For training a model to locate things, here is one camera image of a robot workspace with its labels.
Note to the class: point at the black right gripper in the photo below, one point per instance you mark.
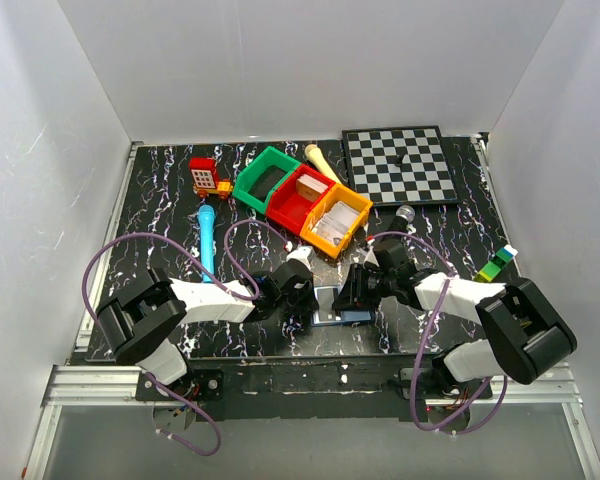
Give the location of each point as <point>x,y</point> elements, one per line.
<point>353,288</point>

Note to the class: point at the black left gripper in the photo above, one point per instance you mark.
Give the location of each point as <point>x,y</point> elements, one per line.
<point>305,299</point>

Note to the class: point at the navy blue card holder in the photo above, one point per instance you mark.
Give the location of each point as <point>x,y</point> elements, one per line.
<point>354,317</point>

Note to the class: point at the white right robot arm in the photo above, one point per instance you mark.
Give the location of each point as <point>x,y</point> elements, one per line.
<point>525,336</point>

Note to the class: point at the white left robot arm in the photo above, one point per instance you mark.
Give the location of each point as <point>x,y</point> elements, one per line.
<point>139,318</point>

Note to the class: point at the white cards stack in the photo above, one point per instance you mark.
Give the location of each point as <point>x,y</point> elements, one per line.
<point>334,224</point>

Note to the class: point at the red plastic bin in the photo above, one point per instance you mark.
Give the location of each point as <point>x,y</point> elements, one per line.
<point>287,208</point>

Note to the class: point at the yellow plastic bin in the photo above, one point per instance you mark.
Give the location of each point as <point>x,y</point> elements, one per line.
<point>336,193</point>

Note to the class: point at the black silver microphone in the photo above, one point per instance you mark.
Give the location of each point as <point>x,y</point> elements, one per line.
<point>404,216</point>

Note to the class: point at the blue toy microphone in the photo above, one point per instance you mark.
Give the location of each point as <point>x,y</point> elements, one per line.
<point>206,219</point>

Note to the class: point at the green plastic bin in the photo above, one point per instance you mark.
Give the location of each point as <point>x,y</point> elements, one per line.
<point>269,156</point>

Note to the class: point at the cream toy microphone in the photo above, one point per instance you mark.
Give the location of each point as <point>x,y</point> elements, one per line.
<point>315,156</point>

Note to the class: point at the black white chessboard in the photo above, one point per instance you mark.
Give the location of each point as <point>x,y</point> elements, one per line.
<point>424,178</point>

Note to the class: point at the red yellow toy train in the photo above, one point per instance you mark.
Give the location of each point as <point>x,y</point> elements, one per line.
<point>206,180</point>

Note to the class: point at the green lego brick stack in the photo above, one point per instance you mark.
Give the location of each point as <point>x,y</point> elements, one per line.
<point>496,264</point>

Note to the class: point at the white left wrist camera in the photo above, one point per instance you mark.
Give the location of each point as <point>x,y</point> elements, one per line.
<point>304,254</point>

